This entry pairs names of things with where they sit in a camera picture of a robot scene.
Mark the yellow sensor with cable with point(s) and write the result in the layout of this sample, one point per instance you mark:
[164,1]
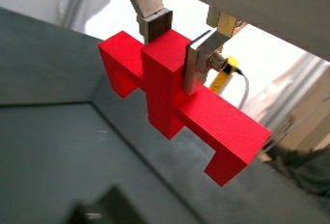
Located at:
[223,77]

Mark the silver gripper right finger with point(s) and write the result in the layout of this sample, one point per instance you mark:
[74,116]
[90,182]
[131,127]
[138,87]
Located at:
[203,51]

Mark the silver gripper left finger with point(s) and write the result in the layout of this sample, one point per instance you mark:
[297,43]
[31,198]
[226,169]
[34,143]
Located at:
[152,17]

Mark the black angled holder bracket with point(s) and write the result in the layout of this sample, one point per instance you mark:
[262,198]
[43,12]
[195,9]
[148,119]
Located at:
[111,209]

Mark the red E-shaped block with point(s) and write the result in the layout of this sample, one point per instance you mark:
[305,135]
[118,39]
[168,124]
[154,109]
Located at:
[151,67]

